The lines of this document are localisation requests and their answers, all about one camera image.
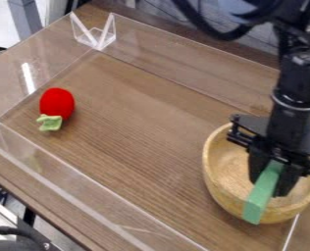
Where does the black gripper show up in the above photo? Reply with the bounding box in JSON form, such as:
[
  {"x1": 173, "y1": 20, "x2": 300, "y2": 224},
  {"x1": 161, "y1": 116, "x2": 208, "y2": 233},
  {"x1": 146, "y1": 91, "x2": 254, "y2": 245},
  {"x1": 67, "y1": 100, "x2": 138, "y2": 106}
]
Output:
[{"x1": 227, "y1": 94, "x2": 310, "y2": 197}]

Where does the green rectangular block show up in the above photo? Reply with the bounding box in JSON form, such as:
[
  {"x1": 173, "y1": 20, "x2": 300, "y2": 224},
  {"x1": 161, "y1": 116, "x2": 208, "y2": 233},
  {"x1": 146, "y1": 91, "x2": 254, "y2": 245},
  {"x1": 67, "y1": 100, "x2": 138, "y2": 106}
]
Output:
[{"x1": 243, "y1": 161, "x2": 283, "y2": 225}]

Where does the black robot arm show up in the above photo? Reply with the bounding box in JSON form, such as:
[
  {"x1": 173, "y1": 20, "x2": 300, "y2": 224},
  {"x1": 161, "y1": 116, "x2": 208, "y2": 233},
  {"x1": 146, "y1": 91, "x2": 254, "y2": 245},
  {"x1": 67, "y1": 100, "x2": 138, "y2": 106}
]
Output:
[{"x1": 220, "y1": 0, "x2": 310, "y2": 197}]

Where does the brown wooden bowl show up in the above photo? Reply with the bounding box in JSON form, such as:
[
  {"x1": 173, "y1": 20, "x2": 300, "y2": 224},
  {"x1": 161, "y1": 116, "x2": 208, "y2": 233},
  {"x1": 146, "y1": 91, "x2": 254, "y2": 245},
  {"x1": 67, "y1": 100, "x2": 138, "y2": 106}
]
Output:
[{"x1": 203, "y1": 124, "x2": 310, "y2": 225}]

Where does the red plush strawberry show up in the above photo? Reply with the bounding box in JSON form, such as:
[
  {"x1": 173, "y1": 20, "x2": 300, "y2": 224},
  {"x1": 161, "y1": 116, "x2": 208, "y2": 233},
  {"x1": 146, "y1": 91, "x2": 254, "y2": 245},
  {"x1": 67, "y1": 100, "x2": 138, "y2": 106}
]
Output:
[{"x1": 35, "y1": 87, "x2": 75, "y2": 131}]

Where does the black equipment under table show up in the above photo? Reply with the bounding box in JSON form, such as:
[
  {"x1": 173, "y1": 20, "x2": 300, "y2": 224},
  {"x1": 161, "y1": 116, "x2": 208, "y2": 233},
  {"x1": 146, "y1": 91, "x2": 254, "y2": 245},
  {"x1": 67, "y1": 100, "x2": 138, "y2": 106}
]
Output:
[{"x1": 0, "y1": 219, "x2": 63, "y2": 251}]

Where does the black cable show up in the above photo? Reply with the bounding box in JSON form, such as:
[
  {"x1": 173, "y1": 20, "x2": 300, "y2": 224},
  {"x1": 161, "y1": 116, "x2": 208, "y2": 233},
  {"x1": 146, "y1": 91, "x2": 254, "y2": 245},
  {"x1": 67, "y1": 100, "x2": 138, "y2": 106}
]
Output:
[{"x1": 172, "y1": 0, "x2": 268, "y2": 42}]

